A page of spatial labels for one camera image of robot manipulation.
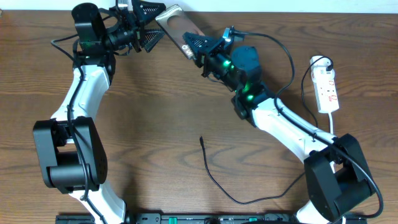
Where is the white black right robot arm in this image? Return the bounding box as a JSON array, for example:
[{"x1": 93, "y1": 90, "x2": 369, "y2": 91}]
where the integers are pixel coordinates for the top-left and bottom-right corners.
[{"x1": 183, "y1": 29, "x2": 381, "y2": 223}]

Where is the white power strip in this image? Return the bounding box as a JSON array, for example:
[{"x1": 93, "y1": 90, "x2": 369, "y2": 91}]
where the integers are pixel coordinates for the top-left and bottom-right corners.
[{"x1": 310, "y1": 55, "x2": 340, "y2": 114}]

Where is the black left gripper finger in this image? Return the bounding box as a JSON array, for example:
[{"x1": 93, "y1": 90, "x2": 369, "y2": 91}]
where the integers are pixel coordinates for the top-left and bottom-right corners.
[
  {"x1": 132, "y1": 0, "x2": 166, "y2": 22},
  {"x1": 141, "y1": 29, "x2": 165, "y2": 52}
]

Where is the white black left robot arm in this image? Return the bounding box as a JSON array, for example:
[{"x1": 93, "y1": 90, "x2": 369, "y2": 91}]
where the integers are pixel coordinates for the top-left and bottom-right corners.
[{"x1": 33, "y1": 1, "x2": 165, "y2": 223}]

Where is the black charger cable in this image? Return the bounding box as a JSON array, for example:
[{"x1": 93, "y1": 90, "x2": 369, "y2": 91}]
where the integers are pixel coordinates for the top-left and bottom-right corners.
[{"x1": 199, "y1": 55, "x2": 335, "y2": 205}]

